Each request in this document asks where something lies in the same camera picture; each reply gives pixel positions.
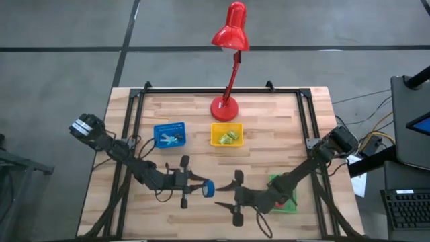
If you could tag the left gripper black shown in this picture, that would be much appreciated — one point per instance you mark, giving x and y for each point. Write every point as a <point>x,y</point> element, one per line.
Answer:
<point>181,183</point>

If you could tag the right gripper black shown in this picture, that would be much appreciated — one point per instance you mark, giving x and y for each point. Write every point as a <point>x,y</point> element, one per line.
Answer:
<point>248,200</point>

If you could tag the blue tape roll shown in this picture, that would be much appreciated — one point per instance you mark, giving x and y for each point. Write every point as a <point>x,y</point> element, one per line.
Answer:
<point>209,189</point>

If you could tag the teal staple remover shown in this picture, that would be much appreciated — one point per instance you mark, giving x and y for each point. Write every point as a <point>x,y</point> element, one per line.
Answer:
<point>173,142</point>

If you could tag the black staple remover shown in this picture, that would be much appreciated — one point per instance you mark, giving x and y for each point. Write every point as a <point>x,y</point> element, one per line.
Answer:
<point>179,137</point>

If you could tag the red tape roll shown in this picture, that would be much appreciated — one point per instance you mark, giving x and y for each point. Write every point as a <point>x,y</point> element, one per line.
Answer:
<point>279,205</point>

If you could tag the green staple box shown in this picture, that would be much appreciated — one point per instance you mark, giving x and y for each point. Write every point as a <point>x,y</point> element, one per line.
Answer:
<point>221,139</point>
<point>234,135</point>
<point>228,141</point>

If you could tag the light blue staple remover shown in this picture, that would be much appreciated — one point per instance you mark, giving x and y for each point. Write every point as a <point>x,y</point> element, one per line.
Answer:
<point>166,137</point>

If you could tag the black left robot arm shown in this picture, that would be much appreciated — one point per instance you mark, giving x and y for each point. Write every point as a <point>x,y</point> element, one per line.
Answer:
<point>141,168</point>

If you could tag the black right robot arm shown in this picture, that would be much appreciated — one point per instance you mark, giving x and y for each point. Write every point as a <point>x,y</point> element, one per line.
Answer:
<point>302,168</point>

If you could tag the blue plastic basket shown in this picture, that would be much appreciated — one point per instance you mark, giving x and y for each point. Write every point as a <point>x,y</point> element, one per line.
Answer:
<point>158,142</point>

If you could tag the yellow plastic basket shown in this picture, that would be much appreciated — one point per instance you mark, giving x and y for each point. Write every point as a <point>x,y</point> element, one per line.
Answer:
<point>215,129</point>

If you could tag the green plastic basket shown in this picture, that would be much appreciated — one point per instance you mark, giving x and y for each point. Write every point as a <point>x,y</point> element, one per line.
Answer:
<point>290,206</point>

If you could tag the white paper sheet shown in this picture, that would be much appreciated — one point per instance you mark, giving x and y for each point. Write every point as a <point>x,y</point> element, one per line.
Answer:
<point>360,181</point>

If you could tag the red desk lamp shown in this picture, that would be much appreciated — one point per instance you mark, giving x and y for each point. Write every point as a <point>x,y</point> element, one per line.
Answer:
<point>231,30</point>

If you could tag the black metal stand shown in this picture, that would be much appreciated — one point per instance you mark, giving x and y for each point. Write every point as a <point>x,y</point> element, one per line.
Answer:
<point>20,164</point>

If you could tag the black keyboard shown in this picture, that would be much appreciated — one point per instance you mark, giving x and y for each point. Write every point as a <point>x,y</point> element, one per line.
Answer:
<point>408,210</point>

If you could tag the black aluminium table frame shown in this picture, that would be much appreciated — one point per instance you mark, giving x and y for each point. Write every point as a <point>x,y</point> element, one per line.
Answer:
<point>221,90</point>

